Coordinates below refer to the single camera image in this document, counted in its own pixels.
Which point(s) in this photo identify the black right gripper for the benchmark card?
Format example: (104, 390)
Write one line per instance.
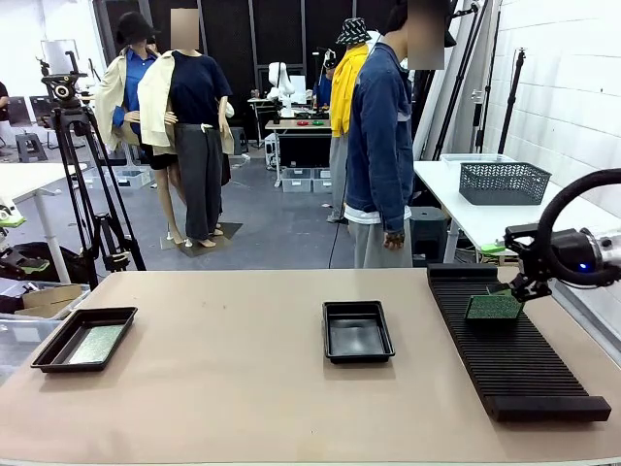
(572, 252)

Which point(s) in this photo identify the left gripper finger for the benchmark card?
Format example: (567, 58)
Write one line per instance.
(10, 219)
(31, 266)

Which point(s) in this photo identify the green circuit board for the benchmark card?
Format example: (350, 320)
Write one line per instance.
(492, 308)
(97, 344)

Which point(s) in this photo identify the black ESD tray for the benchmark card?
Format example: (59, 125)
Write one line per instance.
(358, 334)
(63, 340)

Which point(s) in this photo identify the person's right forearm denim sleeve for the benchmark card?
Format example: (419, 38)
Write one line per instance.
(397, 194)

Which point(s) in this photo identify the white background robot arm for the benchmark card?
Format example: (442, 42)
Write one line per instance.
(281, 87)

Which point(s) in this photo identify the person's right hand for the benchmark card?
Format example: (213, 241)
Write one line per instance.
(394, 241)

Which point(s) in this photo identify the brown cardboard box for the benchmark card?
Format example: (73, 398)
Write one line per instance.
(51, 297)

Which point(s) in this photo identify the white table with basket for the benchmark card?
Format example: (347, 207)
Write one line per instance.
(475, 218)

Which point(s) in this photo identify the clear plastic storage bin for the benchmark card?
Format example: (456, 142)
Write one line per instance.
(19, 335)

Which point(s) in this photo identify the dark step stool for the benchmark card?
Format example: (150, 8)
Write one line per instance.
(30, 148)

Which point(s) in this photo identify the grey woven plastic basket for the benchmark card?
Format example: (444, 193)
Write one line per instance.
(504, 183)

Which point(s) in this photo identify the black slotted board rack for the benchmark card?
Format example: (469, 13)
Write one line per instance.
(514, 359)

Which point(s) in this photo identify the black round stool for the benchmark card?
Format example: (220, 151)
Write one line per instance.
(429, 233)

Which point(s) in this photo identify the person in black shirt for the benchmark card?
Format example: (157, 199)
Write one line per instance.
(3, 97)

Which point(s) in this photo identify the slim black light stand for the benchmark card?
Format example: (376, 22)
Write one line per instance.
(512, 97)

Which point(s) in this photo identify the mannequin with blue shirt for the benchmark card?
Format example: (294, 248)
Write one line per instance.
(127, 82)

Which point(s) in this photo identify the person in denim jacket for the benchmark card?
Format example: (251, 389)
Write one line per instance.
(378, 145)

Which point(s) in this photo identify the black tripod stand poles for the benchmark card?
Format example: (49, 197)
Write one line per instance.
(461, 73)

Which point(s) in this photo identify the mannequin with navy t-shirt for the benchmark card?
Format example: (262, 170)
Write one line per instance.
(196, 121)

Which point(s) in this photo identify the grey storage bin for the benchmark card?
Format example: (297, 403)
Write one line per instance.
(296, 180)
(322, 180)

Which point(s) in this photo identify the black wide-brim hat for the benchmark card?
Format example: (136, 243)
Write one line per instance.
(133, 26)

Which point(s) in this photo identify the mannequin with yellow hoodie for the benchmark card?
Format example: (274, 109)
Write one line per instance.
(339, 97)

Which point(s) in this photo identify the background work table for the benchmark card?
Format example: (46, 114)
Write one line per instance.
(296, 125)

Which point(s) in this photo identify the patterned bucket hat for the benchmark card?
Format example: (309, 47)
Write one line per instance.
(351, 30)

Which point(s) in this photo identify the black camera tripod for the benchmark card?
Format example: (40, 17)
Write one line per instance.
(82, 194)

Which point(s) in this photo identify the dark mannequin base plate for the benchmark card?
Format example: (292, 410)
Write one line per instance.
(228, 229)

